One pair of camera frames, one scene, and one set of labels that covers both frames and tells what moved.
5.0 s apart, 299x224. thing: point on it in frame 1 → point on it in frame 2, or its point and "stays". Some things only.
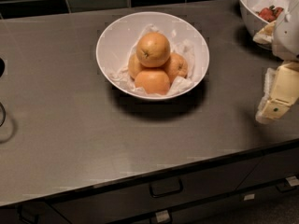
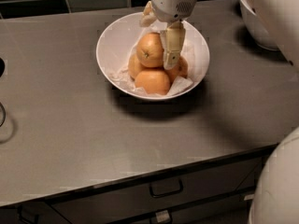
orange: [176, 66] stays
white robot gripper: [287, 36] → [171, 7]
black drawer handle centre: [165, 187] stays
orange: [153, 49] stays
